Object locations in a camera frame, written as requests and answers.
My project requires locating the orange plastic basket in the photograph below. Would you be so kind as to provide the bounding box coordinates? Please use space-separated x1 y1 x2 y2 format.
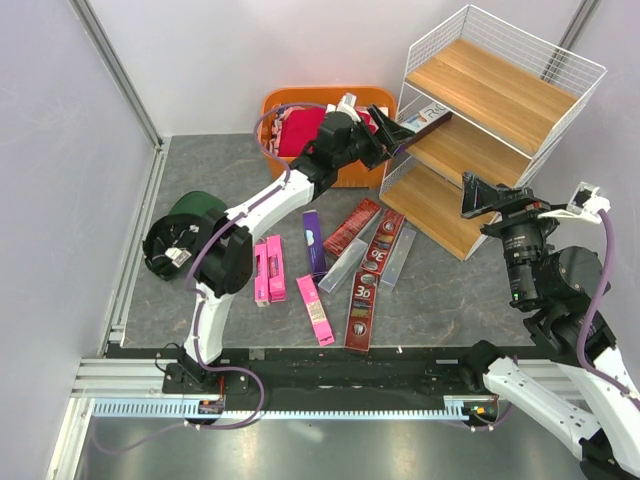
254 85 396 178

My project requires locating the aluminium frame rail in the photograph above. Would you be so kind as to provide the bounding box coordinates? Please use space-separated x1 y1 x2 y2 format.
69 0 163 150

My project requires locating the red 3d toothpaste box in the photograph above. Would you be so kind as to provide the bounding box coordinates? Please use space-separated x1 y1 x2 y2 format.
344 271 377 353
361 209 405 275

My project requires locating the green black cap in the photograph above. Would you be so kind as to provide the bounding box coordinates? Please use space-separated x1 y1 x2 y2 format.
142 191 227 281

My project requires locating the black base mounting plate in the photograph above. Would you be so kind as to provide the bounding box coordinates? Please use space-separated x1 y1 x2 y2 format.
161 346 524 401

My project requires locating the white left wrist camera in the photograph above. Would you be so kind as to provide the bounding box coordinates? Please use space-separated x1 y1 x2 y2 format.
325 92 370 123

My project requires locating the red 3D toothpaste box upper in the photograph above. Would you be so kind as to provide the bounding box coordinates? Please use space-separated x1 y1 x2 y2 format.
361 209 405 275

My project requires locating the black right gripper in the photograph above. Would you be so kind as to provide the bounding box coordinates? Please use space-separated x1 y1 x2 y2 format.
458 169 570 303

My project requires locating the pink toothpaste box left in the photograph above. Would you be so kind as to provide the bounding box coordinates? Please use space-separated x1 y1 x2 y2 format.
254 242 270 307

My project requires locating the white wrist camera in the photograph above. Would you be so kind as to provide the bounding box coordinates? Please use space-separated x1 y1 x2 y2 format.
538 182 611 224
325 92 370 123

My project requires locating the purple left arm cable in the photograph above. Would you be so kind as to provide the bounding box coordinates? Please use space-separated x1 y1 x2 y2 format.
90 101 331 454

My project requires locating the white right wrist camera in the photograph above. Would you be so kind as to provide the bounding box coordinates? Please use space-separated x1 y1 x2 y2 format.
538 182 611 224

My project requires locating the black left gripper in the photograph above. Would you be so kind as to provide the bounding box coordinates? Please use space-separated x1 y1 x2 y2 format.
335 107 415 172

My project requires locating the red folded cloth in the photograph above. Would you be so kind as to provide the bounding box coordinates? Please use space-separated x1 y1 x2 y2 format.
274 107 325 157

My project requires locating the pink toothpaste box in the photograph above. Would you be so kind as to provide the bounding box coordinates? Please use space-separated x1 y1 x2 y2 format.
266 235 287 303
254 242 270 307

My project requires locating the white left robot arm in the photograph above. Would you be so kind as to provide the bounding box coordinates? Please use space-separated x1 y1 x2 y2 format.
184 105 415 393

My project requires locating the pink toothpaste box angled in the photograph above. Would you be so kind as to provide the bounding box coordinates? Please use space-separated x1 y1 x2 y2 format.
296 275 335 346

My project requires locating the white wire wooden shelf rack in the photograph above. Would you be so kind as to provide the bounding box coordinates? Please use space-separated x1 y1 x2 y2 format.
380 5 607 260

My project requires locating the blue slotted cable duct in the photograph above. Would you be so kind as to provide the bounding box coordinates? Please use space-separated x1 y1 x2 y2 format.
92 398 471 421

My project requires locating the silver toothpaste box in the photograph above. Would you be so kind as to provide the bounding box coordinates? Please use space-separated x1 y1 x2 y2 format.
379 226 416 291
318 238 368 295

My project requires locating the pink toothpaste box middle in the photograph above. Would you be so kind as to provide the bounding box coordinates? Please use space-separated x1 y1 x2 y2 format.
266 235 287 303

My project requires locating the red 3D toothpaste box lower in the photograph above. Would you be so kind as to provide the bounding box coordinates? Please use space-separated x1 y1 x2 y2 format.
344 271 377 353

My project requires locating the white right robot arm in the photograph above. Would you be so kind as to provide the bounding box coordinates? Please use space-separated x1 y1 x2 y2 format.
457 172 639 479

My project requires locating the purple white toothpaste box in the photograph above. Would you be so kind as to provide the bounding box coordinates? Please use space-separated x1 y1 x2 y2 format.
400 102 453 144

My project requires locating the dark red toothpaste box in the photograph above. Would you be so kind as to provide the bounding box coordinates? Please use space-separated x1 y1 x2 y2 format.
323 198 381 258

